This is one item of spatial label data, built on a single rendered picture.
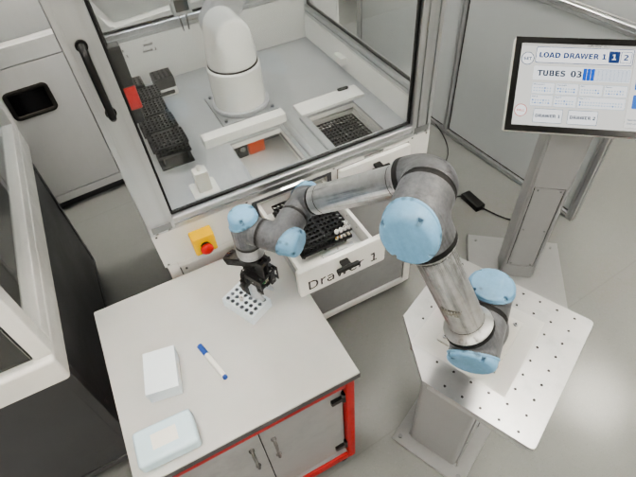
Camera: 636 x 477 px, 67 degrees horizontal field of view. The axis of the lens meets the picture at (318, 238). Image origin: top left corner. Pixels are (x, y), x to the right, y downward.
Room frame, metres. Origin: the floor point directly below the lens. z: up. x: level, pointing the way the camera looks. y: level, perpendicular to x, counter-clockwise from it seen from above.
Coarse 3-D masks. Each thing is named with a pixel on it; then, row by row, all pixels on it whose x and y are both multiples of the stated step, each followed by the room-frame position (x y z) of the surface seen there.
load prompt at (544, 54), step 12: (540, 48) 1.50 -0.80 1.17; (552, 48) 1.49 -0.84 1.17; (564, 48) 1.48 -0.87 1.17; (576, 48) 1.47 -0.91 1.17; (588, 48) 1.46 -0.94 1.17; (600, 48) 1.45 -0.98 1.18; (540, 60) 1.47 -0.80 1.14; (552, 60) 1.47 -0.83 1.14; (564, 60) 1.46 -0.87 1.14; (576, 60) 1.45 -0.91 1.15; (588, 60) 1.44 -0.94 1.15; (600, 60) 1.43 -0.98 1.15; (612, 60) 1.42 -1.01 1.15; (624, 60) 1.41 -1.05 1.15
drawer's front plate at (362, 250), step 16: (368, 240) 0.93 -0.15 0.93; (336, 256) 0.88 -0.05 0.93; (352, 256) 0.90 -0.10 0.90; (368, 256) 0.92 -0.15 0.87; (304, 272) 0.83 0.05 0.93; (320, 272) 0.85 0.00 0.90; (336, 272) 0.87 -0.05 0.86; (352, 272) 0.90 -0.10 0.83; (304, 288) 0.83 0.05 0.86; (320, 288) 0.85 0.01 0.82
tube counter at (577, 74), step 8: (576, 72) 1.42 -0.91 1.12; (584, 72) 1.42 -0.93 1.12; (592, 72) 1.41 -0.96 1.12; (600, 72) 1.40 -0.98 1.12; (608, 72) 1.40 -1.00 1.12; (616, 72) 1.39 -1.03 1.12; (624, 72) 1.39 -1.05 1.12; (576, 80) 1.40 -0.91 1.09; (584, 80) 1.40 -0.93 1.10; (592, 80) 1.39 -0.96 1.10; (600, 80) 1.39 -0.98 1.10; (608, 80) 1.38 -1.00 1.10; (616, 80) 1.38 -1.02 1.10; (624, 80) 1.37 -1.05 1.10
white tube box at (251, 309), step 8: (240, 288) 0.90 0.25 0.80; (224, 296) 0.87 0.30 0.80; (232, 296) 0.87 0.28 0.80; (248, 296) 0.86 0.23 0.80; (264, 296) 0.86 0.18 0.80; (224, 304) 0.86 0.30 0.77; (232, 304) 0.84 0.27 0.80; (240, 304) 0.84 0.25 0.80; (248, 304) 0.83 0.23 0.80; (256, 304) 0.83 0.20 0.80; (264, 304) 0.83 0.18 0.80; (240, 312) 0.81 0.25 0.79; (248, 312) 0.80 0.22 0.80; (256, 312) 0.80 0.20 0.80; (264, 312) 0.82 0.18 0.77; (248, 320) 0.80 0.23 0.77; (256, 320) 0.79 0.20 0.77
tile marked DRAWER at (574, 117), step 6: (570, 114) 1.34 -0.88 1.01; (576, 114) 1.33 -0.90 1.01; (582, 114) 1.33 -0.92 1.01; (588, 114) 1.32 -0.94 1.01; (594, 114) 1.32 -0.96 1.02; (570, 120) 1.32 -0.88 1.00; (576, 120) 1.32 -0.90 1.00; (582, 120) 1.31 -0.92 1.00; (588, 120) 1.31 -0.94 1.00; (594, 120) 1.31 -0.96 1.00
